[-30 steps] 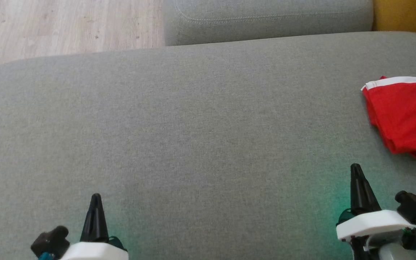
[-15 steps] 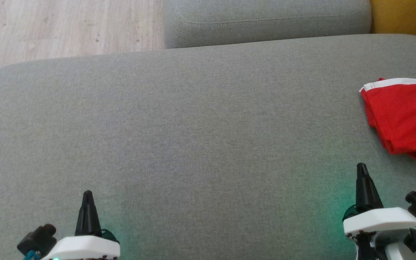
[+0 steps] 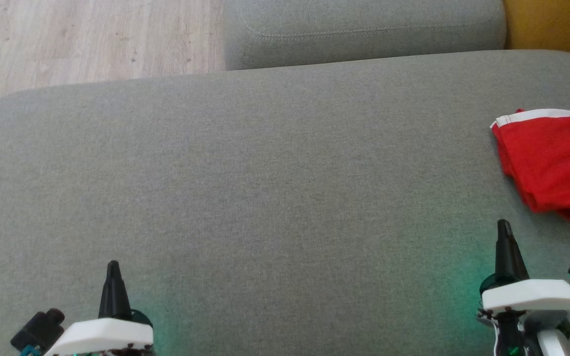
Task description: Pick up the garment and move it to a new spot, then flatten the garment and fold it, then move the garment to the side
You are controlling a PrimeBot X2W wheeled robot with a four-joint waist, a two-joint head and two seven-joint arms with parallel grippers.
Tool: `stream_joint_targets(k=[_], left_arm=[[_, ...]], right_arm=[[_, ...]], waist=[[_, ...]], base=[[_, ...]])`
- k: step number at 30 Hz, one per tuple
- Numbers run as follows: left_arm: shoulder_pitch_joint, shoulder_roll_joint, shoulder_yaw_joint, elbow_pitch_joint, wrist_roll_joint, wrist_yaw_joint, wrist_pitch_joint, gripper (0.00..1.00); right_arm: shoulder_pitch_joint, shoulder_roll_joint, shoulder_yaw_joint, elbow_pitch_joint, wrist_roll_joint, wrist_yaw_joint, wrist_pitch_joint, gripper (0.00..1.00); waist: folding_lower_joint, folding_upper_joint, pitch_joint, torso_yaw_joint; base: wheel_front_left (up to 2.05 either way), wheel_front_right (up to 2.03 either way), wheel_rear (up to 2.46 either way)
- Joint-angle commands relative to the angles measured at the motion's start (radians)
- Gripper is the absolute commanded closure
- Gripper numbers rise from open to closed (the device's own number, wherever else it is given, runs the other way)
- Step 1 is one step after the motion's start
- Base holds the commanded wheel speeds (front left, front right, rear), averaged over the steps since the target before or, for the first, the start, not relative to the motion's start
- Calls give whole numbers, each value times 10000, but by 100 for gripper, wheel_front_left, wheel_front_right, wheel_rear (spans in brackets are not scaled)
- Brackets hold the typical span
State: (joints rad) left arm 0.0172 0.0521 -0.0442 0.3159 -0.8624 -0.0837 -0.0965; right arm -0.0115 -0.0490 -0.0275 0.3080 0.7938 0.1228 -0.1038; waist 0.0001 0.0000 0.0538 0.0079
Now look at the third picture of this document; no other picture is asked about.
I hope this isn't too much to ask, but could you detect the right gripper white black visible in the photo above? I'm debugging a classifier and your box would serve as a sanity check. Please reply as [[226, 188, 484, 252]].
[[477, 219, 570, 356]]

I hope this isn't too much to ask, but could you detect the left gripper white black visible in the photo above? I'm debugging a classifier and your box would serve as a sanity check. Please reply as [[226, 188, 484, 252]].
[[43, 261, 154, 356]]

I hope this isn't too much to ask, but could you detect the red white basketball jersey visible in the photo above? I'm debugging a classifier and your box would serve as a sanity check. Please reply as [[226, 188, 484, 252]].
[[490, 109, 570, 223]]

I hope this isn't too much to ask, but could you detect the large grey sofa seat cushion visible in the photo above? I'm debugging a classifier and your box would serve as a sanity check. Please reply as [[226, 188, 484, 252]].
[[0, 49, 570, 356]]

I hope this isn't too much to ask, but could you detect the yellow pillow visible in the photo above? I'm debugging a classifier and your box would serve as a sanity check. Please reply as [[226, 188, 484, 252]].
[[503, 0, 570, 67]]

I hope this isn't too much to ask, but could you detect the small grey sofa cushion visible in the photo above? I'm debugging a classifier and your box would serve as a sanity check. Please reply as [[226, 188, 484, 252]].
[[222, 0, 507, 71]]

